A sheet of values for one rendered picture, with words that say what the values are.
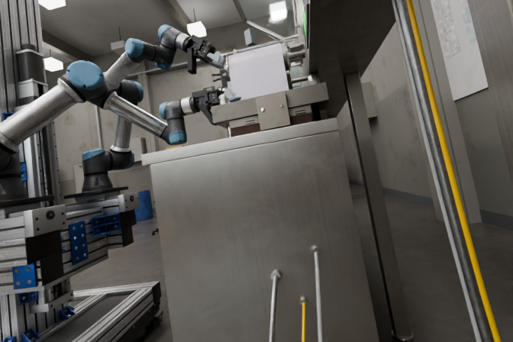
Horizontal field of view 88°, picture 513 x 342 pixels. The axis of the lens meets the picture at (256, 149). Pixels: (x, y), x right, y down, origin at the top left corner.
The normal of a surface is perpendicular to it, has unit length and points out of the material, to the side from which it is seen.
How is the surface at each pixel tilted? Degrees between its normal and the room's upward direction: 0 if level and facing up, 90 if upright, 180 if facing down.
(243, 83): 90
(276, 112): 90
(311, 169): 90
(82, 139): 90
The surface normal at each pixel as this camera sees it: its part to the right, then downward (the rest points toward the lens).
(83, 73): 0.49, -0.23
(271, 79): -0.19, -0.05
